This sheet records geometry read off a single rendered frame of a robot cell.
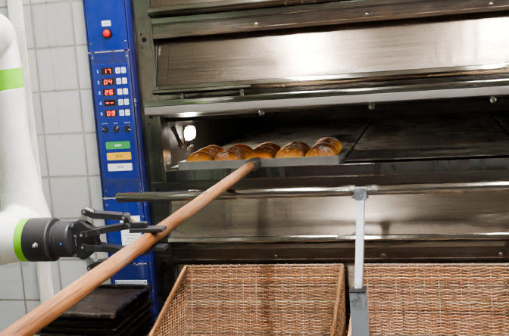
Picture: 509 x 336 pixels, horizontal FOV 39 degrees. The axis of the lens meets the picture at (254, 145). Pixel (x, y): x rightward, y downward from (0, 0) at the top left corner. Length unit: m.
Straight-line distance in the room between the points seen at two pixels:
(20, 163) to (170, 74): 0.91
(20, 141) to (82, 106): 0.94
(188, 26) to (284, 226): 0.74
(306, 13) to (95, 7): 0.71
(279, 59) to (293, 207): 0.50
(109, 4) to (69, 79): 0.31
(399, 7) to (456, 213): 0.67
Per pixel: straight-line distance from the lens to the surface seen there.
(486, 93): 2.20
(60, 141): 2.67
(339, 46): 2.36
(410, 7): 2.35
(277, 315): 2.47
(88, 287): 1.21
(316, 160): 2.39
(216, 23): 2.44
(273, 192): 2.04
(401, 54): 2.34
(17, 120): 1.70
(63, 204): 2.71
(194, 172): 2.49
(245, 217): 2.48
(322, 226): 2.42
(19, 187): 1.70
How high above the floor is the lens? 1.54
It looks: 7 degrees down
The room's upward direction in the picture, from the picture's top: 4 degrees counter-clockwise
